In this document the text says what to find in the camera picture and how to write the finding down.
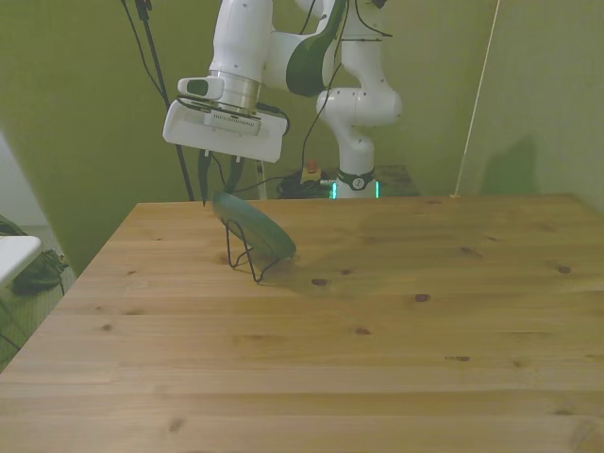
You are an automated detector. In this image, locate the black wire plate stand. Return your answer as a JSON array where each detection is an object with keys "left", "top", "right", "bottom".
[{"left": 223, "top": 216, "right": 285, "bottom": 285}]

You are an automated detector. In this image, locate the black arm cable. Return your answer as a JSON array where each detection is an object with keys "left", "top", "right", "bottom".
[{"left": 300, "top": 60, "right": 344, "bottom": 176}]

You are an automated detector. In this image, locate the beige hanging cord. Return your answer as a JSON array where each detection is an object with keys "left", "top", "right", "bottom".
[{"left": 450, "top": 0, "right": 501, "bottom": 199}]

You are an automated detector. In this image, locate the dark green round plate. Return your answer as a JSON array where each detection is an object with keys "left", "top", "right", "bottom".
[{"left": 210, "top": 189, "right": 298, "bottom": 260}]

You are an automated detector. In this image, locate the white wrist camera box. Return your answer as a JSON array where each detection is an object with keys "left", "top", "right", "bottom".
[{"left": 176, "top": 76, "right": 227, "bottom": 102}]

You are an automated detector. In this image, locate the black camera stand pole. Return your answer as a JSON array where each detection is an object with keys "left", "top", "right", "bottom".
[{"left": 120, "top": 0, "right": 196, "bottom": 203}]

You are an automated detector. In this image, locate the dark bag on floor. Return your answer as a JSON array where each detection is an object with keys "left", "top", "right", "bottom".
[{"left": 10, "top": 248, "right": 71, "bottom": 297}]

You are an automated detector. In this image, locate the black cable bundle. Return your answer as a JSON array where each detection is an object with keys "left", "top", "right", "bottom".
[{"left": 275, "top": 171, "right": 337, "bottom": 200}]

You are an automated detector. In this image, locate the white side table edge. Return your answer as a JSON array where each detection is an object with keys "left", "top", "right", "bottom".
[{"left": 0, "top": 235, "right": 43, "bottom": 287}]

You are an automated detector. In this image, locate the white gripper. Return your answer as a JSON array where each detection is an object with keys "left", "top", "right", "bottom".
[{"left": 162, "top": 100, "right": 289, "bottom": 209}]

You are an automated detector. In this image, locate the dark robot base platform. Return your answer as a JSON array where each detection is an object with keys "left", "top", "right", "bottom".
[{"left": 325, "top": 163, "right": 422, "bottom": 198}]

